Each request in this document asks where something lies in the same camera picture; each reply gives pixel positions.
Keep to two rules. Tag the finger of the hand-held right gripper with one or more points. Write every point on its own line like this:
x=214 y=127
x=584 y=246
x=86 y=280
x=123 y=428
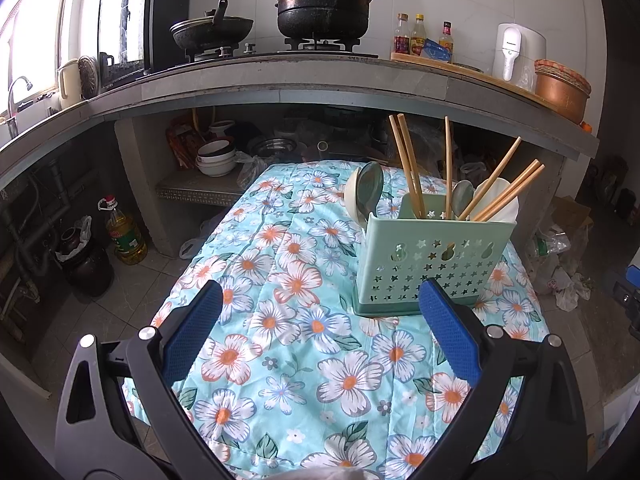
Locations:
x=631 y=300

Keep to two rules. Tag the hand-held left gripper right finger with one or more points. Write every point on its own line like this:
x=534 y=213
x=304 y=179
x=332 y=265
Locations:
x=450 y=330

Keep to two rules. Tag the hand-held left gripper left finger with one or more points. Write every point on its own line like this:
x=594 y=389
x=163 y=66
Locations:
x=195 y=325

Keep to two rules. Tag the green perforated utensil holder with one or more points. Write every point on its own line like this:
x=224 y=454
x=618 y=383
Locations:
x=430 y=240

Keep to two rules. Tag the metal spoon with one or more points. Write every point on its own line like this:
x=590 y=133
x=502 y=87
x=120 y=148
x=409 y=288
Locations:
x=462 y=192
x=371 y=185

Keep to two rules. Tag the white shell-shaped spoon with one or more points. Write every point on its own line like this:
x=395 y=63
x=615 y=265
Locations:
x=500 y=200

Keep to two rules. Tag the bundle of bamboo chopsticks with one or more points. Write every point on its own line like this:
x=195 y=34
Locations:
x=406 y=170

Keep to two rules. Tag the cream plastic rice spoon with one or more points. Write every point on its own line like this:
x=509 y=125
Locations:
x=351 y=192

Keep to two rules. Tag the pile of plastic bags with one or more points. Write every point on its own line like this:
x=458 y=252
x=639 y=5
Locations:
x=560 y=265

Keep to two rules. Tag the floral blue blanket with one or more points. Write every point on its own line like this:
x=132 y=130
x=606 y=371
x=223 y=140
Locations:
x=280 y=310

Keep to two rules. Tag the white plastic bag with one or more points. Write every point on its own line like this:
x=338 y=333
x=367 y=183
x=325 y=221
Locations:
x=200 y=237

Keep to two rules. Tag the large cardboard box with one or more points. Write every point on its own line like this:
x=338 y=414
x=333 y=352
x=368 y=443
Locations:
x=570 y=212

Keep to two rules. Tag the cooking oil bottle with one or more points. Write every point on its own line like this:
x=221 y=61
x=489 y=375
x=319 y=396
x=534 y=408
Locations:
x=125 y=232

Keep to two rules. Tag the dark jar with plastic cover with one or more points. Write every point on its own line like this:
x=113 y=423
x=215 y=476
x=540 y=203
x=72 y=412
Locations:
x=87 y=267

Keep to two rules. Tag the crumpled plastic bag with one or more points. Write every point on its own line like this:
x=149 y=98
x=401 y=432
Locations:
x=252 y=170

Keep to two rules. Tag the stack of white bowls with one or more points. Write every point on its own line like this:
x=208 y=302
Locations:
x=216 y=157

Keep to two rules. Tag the small orange object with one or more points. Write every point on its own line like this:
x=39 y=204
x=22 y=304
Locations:
x=586 y=126

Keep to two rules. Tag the red snack packets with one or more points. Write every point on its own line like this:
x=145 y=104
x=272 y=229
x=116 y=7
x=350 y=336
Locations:
x=182 y=145

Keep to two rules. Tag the drain pipes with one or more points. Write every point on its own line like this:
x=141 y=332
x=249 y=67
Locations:
x=30 y=220

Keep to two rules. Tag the steel basin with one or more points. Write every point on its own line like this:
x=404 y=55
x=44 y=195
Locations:
x=277 y=147

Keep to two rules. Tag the white cup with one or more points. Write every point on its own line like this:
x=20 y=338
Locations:
x=222 y=128

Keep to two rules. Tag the copper basin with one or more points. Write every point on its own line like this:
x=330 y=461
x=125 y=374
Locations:
x=562 y=100

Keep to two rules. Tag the woven basket tray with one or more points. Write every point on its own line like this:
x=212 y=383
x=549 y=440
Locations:
x=560 y=69

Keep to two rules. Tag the wooden board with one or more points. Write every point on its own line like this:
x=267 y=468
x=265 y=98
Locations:
x=480 y=72

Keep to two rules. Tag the brown round trivet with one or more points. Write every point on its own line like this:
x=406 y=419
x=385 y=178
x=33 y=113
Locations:
x=90 y=76

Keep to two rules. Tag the grey concrete kitchen counter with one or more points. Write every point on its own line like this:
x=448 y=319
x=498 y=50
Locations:
x=350 y=77

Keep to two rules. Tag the white kitchen appliance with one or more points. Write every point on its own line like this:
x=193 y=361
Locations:
x=517 y=52

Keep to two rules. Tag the cream jug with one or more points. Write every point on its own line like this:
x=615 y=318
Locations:
x=70 y=82

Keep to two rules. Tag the blue packet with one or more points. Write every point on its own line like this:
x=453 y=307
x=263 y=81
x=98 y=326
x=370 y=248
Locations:
x=436 y=51

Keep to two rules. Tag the black wok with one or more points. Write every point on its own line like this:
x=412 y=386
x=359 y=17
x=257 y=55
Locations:
x=212 y=30

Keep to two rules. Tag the metal faucet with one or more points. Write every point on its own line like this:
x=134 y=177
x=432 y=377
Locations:
x=17 y=87

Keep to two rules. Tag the dark sauce bottle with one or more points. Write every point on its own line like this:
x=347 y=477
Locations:
x=401 y=35

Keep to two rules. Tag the black glass-door cabinet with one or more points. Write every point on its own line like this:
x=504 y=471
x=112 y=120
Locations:
x=125 y=15

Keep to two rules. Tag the window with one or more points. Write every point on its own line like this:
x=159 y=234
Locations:
x=35 y=25

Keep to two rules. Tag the black stockpot with lid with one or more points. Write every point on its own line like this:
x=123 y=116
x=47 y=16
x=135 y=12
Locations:
x=322 y=5

